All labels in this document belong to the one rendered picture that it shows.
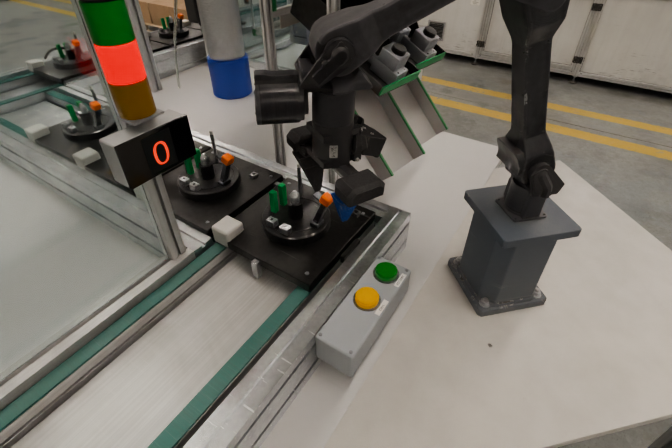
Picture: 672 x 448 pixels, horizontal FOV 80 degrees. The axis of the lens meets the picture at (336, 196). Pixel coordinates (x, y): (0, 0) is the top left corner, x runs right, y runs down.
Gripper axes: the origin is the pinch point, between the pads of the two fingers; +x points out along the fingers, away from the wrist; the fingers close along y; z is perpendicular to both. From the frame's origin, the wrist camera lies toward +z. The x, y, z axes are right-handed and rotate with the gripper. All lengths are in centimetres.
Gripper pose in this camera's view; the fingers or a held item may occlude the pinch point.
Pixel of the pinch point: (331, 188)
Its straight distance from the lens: 61.9
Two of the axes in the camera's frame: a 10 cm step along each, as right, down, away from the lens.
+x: -0.3, 7.7, 6.4
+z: 8.5, -3.1, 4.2
